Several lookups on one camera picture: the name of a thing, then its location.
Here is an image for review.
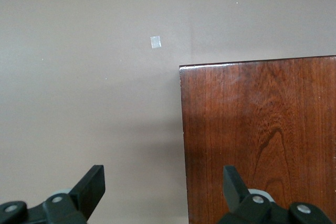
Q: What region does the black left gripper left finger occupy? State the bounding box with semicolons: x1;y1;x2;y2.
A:
0;165;106;224

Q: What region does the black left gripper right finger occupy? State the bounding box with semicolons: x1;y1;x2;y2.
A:
215;165;334;224

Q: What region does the dark brown wooden cabinet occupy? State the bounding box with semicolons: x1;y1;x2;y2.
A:
178;55;336;224

